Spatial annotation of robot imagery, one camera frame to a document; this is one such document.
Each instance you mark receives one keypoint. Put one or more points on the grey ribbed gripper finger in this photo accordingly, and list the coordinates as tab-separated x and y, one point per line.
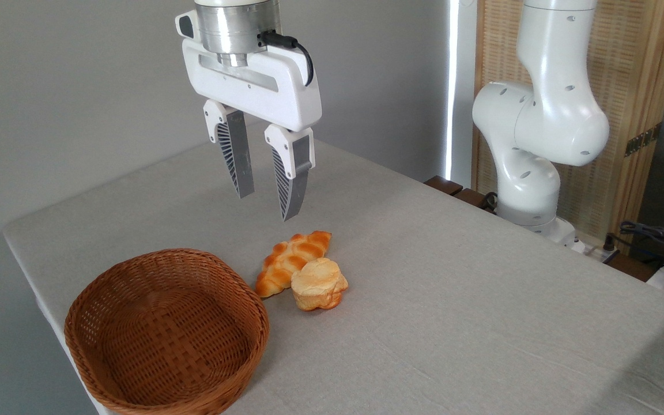
238	155
294	184

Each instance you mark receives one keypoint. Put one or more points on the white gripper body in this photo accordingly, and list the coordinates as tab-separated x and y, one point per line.
289	95

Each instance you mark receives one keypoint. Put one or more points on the pale round bread roll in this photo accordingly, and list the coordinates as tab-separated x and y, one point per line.
317	282

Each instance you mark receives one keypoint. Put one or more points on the orange braided bread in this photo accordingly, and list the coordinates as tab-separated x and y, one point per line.
286	259

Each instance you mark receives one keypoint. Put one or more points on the brown wicker basket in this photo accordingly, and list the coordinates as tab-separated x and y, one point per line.
165	334

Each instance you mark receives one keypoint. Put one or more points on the dark brown wooden block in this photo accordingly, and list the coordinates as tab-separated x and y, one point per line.
470	197
442	184

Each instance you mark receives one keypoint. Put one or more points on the grey tablecloth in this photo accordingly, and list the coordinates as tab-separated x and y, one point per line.
453	323

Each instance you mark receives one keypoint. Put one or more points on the white power strip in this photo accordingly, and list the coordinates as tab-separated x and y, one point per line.
594	251

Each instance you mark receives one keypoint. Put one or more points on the wooden folding screen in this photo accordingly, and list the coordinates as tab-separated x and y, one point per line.
626	69

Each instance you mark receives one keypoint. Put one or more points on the brass screen hinge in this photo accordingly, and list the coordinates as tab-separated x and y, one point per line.
643	139

